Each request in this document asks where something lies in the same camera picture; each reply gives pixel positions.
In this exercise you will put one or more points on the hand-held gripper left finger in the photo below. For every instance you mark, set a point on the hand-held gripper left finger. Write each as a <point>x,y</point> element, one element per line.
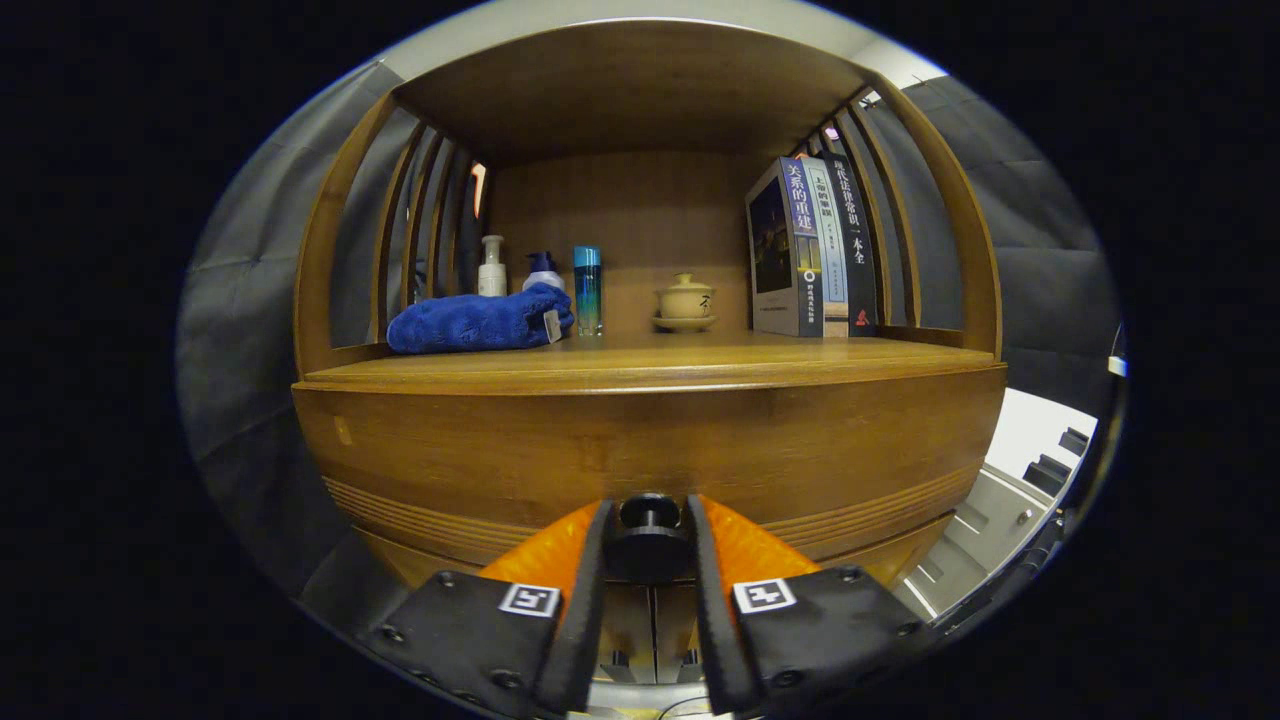
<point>580,620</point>

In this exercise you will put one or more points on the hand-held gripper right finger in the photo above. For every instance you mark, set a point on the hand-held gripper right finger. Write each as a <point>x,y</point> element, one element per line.
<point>715,620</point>

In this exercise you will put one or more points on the wooden drawer with black knob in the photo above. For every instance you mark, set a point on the wooden drawer with black knob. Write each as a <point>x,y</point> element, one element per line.
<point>640,450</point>

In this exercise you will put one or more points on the wooden countertop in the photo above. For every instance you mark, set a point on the wooden countertop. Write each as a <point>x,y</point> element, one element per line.
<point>650,360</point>

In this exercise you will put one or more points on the white side cabinet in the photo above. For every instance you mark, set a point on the white side cabinet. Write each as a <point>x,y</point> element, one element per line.
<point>1030,430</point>

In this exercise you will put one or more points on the wooden cabinet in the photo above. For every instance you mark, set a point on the wooden cabinet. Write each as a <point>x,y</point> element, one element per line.
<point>640,200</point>

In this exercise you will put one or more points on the blue towel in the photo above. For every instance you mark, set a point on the blue towel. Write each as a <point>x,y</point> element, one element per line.
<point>470,320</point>

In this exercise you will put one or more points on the beige lidded teacup with saucer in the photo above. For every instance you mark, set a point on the beige lidded teacup with saucer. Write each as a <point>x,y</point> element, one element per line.
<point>685,300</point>

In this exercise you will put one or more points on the teal blue bottle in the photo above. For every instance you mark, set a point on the teal blue bottle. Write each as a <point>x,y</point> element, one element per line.
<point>587,290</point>

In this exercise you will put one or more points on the white bottle with blue cap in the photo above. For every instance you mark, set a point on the white bottle with blue cap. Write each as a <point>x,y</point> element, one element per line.
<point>543,270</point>

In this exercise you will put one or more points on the white pump bottle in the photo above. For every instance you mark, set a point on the white pump bottle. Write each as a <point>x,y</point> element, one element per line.
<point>492,275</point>

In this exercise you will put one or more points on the book with purple spine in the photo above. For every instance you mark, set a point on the book with purple spine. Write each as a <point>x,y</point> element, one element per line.
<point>775,250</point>

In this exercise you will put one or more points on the book with pale spine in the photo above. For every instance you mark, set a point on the book with pale spine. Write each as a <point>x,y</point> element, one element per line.
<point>830,250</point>

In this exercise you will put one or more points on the book with black spine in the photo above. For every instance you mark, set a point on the book with black spine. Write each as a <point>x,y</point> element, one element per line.
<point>858,250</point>

